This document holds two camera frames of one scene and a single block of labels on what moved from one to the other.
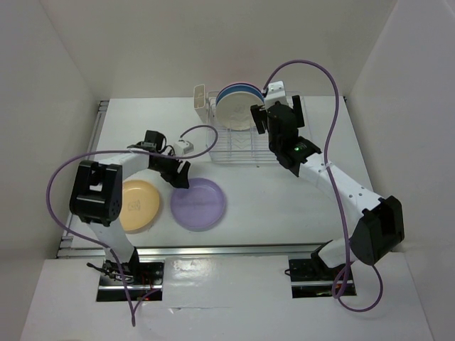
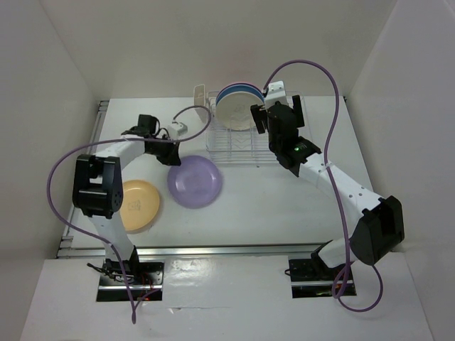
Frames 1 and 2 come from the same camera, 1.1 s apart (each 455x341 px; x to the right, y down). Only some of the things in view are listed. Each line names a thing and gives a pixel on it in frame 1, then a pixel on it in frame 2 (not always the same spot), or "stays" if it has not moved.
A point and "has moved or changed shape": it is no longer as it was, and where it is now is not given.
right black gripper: x=261 y=118 stays
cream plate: x=234 y=110 stays
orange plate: x=140 y=202 stays
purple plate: x=200 y=208 has moved or changed shape
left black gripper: x=183 y=180 to x=173 y=151
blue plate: x=239 y=88 stays
